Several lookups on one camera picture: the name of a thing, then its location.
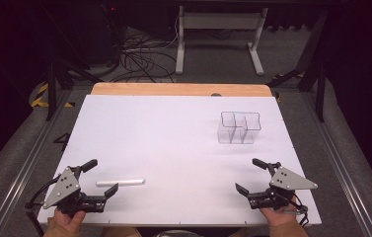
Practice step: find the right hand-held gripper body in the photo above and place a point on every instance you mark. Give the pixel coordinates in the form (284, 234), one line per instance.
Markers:
(288, 181)

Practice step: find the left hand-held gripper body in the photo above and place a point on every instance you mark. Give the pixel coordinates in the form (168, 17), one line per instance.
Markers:
(62, 187)

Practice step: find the white pen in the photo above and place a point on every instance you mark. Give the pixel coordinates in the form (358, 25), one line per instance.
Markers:
(121, 182)

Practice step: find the clear acrylic pen holder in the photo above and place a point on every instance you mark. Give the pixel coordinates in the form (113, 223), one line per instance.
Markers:
(239, 131)

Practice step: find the person's left hand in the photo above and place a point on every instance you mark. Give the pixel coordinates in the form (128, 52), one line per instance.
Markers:
(70, 222)

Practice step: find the person's right hand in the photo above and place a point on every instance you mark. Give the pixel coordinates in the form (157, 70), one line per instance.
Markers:
(280, 217)

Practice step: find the white table board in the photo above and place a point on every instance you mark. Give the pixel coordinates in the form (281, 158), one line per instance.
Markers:
(160, 138)

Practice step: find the black metal stand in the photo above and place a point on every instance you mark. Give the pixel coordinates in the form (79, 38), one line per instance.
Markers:
(320, 82)
(52, 89)

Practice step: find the yellow black hazard tape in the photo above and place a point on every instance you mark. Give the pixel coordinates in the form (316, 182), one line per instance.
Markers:
(40, 95)

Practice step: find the wooden table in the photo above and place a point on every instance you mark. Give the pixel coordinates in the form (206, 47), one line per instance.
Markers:
(180, 89)

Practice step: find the black computer case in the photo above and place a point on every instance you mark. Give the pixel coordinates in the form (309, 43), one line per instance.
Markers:
(104, 29)

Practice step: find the aluminium floor rail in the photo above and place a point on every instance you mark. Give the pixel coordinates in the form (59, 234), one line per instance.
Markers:
(25, 168)
(338, 164)

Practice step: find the white metal stand frame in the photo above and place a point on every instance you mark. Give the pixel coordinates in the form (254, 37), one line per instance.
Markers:
(219, 21)

